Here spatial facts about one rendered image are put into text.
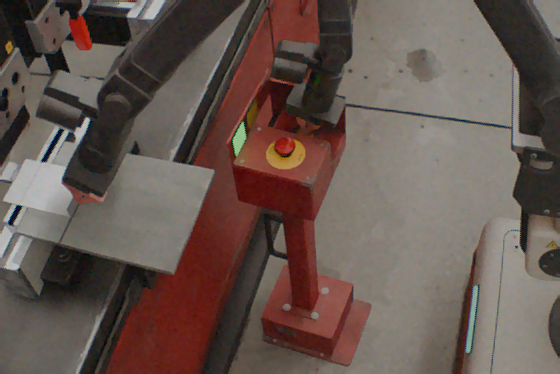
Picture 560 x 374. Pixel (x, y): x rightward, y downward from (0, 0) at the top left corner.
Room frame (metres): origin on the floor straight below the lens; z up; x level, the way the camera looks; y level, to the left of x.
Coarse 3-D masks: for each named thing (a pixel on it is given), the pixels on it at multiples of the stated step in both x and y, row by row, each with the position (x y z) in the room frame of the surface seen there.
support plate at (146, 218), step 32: (64, 160) 0.77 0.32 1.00; (128, 160) 0.75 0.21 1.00; (160, 160) 0.74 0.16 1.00; (128, 192) 0.69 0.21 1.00; (160, 192) 0.68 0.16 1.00; (192, 192) 0.67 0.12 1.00; (32, 224) 0.65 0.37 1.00; (64, 224) 0.65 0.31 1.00; (96, 224) 0.64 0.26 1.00; (128, 224) 0.63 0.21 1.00; (160, 224) 0.62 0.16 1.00; (192, 224) 0.62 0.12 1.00; (128, 256) 0.58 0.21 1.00; (160, 256) 0.57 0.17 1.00
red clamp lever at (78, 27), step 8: (64, 0) 0.85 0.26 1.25; (72, 0) 0.85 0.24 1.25; (80, 0) 0.85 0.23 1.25; (64, 8) 0.84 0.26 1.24; (72, 8) 0.84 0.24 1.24; (80, 8) 0.84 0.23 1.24; (72, 16) 0.85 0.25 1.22; (80, 16) 0.85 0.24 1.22; (72, 24) 0.84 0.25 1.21; (80, 24) 0.84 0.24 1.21; (72, 32) 0.84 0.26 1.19; (80, 32) 0.84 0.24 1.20; (80, 40) 0.84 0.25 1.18; (88, 40) 0.84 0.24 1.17; (80, 48) 0.84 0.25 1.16; (88, 48) 0.84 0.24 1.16
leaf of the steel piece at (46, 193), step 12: (48, 168) 0.76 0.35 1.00; (60, 168) 0.75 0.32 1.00; (36, 180) 0.74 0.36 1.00; (48, 180) 0.73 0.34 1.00; (60, 180) 0.73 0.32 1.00; (36, 192) 0.71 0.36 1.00; (48, 192) 0.71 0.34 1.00; (60, 192) 0.70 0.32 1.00; (24, 204) 0.69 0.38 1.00; (36, 204) 0.69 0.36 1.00; (48, 204) 0.68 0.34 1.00; (60, 204) 0.68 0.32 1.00; (72, 204) 0.67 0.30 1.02
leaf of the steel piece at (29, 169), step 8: (32, 160) 0.78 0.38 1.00; (24, 168) 0.76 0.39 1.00; (32, 168) 0.76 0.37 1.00; (16, 176) 0.75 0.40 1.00; (24, 176) 0.75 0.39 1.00; (32, 176) 0.74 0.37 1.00; (16, 184) 0.73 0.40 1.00; (24, 184) 0.73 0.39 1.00; (8, 192) 0.72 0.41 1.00; (16, 192) 0.72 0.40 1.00; (24, 192) 0.72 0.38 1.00; (8, 200) 0.70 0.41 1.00; (16, 200) 0.70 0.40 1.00
